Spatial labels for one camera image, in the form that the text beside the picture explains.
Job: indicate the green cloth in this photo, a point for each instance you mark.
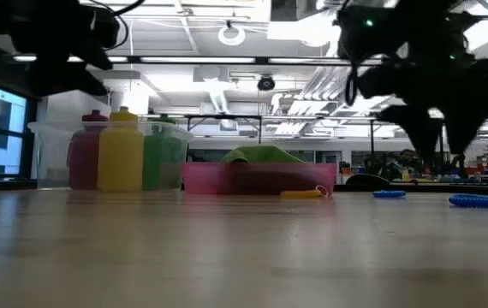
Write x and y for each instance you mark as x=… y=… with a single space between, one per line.
x=261 y=155

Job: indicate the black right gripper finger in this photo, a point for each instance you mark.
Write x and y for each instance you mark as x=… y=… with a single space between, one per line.
x=462 y=128
x=419 y=132

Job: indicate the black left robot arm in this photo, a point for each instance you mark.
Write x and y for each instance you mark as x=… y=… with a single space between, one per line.
x=21 y=25

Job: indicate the large clear plastic bin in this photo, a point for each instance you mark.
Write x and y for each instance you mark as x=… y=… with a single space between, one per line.
x=51 y=154

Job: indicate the person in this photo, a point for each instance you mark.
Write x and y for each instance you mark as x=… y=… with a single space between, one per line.
x=406 y=160

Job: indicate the pink plastic bin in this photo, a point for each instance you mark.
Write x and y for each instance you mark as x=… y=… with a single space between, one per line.
x=210 y=177

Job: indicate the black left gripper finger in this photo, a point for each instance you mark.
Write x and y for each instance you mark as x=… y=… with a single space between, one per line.
x=98 y=57
x=68 y=83

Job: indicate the purple sports bottle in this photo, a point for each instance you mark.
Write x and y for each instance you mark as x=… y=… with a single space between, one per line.
x=83 y=154

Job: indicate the black overhead rail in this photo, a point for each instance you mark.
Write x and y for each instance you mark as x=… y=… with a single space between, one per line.
x=262 y=60

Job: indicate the black dome ceiling camera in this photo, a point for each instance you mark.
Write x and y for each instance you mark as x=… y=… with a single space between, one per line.
x=266 y=83

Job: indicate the green sports bottle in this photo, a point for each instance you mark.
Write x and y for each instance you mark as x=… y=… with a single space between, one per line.
x=162 y=158

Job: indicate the orange coil wristband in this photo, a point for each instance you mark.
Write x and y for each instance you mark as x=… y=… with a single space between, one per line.
x=301 y=193

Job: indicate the yellow sports bottle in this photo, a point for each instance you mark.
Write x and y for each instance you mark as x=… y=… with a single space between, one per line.
x=120 y=154

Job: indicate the black office chair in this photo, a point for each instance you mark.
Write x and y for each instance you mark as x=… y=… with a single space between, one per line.
x=366 y=179

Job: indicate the ceiling light strip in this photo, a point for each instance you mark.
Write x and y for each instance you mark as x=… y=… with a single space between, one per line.
x=197 y=60
x=304 y=61
x=115 y=59

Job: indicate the blue coil wristband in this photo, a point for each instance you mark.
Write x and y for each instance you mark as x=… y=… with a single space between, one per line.
x=477 y=201
x=389 y=193

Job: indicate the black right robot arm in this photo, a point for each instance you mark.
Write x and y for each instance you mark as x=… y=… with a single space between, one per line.
x=398 y=25

